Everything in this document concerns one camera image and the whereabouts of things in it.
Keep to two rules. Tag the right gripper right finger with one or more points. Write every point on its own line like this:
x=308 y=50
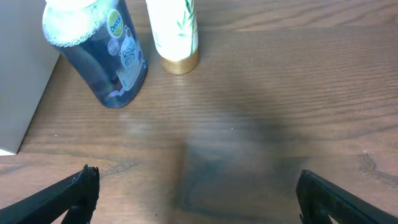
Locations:
x=321 y=201

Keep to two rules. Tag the white box with pink interior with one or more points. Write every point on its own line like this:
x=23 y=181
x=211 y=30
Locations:
x=27 y=62

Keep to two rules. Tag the white lotion tube gold cap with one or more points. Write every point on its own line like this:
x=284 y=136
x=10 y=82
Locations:
x=175 y=32

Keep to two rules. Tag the clear foam soap pump bottle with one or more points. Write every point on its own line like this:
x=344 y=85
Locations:
x=99 y=40

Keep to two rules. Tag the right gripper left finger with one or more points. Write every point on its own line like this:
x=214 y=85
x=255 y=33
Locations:
x=75 y=196

